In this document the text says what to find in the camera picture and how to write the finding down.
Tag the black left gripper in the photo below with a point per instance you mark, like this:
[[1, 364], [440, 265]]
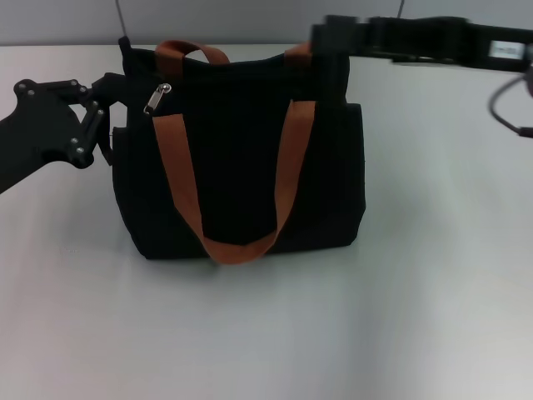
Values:
[[33, 137]]

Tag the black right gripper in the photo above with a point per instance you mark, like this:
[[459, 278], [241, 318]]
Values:
[[437, 39]]

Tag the silver zipper pull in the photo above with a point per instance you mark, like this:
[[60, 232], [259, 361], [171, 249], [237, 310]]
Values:
[[156, 100]]

